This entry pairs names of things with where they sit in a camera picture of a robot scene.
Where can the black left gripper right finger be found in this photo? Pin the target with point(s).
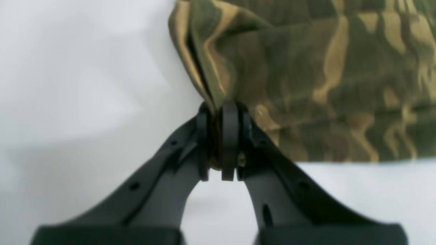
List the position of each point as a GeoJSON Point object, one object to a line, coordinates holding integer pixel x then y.
{"type": "Point", "coordinates": [290, 207]}

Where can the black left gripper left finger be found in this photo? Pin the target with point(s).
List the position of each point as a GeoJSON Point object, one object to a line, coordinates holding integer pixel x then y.
{"type": "Point", "coordinates": [147, 208]}

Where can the camouflage T-shirt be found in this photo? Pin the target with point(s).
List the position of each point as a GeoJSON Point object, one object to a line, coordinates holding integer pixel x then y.
{"type": "Point", "coordinates": [326, 80]}

